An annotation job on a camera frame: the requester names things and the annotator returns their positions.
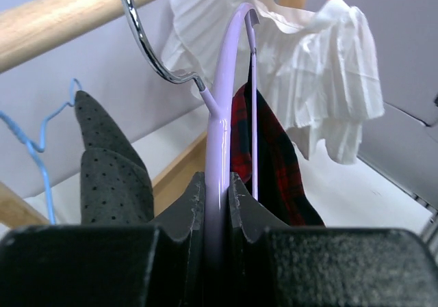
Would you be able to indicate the white pleated garment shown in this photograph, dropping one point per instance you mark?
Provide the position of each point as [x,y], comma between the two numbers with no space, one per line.
[318,71]

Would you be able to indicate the wooden clothes rack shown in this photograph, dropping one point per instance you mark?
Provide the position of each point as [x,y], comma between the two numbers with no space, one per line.
[29,30]

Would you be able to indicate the light blue hanger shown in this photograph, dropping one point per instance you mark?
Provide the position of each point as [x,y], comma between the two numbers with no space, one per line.
[34,148]

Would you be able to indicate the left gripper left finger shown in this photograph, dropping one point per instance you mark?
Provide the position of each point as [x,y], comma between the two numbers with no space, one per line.
[156,264]

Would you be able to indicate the purple hanger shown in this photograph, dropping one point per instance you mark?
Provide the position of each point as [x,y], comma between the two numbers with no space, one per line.
[218,102]

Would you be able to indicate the grey dotted garment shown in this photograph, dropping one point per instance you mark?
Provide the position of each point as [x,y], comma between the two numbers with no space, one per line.
[115,186]

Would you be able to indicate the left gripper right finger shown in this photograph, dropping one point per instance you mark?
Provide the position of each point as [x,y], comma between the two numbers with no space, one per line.
[273,264]

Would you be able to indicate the red plaid skirt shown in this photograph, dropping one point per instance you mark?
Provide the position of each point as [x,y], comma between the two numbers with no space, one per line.
[280,187]

